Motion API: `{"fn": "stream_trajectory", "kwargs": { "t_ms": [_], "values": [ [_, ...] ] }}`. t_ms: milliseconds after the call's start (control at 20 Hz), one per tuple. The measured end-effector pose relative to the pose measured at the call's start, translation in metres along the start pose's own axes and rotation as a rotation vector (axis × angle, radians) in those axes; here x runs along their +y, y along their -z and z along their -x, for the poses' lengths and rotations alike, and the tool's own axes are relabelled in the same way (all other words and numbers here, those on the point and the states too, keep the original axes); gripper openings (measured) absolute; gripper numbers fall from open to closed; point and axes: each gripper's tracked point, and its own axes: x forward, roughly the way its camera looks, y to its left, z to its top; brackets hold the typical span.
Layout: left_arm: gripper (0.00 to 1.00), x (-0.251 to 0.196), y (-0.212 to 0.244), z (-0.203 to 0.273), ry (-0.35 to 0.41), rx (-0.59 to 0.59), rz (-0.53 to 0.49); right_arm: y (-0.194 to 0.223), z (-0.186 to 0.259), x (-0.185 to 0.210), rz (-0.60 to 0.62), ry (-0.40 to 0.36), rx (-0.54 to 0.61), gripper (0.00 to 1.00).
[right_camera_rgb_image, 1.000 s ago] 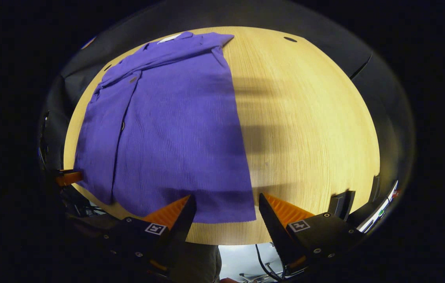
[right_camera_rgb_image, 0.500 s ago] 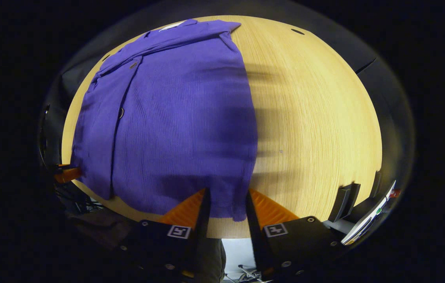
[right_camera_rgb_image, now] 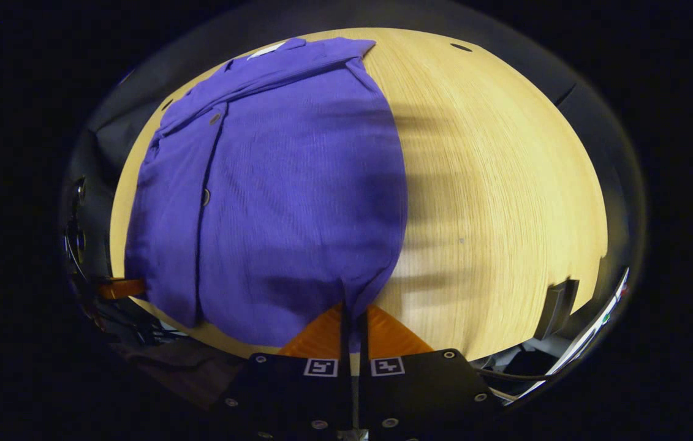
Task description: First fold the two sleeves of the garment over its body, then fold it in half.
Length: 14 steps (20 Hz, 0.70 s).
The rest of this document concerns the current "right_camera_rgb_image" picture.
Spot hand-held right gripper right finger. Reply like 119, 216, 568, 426
357, 303, 503, 441

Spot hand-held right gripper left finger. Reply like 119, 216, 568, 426
214, 303, 353, 441

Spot purple button shirt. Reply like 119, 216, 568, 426
124, 37, 409, 349

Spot dark brown cloth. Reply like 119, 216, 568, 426
110, 334, 246, 408

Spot monitor with white edge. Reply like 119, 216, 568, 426
506, 266, 631, 405

